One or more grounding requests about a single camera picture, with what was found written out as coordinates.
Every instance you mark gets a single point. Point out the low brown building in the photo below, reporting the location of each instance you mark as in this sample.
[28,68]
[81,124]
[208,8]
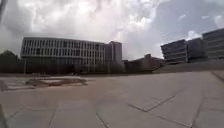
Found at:
[150,63]

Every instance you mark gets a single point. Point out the dark glass building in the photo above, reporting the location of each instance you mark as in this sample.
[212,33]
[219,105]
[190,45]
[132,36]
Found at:
[196,49]
[174,50]

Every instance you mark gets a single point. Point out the grey concrete slab pavement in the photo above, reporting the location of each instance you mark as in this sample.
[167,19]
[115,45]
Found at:
[116,100]

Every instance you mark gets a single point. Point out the long grey low wall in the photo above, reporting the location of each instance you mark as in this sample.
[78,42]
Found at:
[193,66]

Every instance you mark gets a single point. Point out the large white grid-fronted building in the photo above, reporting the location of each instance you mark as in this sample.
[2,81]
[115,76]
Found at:
[66,50]

